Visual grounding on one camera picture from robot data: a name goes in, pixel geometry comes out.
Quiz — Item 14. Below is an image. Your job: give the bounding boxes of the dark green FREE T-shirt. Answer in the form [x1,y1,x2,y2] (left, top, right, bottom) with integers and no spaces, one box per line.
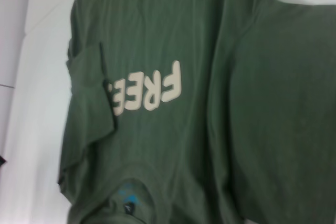
[57,0,336,224]

